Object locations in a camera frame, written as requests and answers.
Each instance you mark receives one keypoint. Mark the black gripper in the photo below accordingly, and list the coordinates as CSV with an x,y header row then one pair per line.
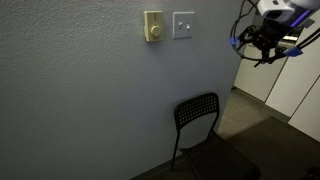
x,y
271,33

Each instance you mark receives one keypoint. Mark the blue tape piece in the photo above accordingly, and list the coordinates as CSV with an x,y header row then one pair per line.
x,y
294,51
234,41

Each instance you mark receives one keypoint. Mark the white cabinet door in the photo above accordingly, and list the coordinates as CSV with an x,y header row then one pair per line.
x,y
310,116
296,83
256,76

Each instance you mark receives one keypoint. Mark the black perforated metal chair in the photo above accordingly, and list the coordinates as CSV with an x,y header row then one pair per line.
x,y
216,156

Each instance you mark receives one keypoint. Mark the white light switch toggle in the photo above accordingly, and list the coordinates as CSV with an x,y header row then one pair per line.
x,y
188,26
180,24

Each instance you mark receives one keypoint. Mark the white double switch plate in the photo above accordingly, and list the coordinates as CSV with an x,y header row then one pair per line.
x,y
183,33

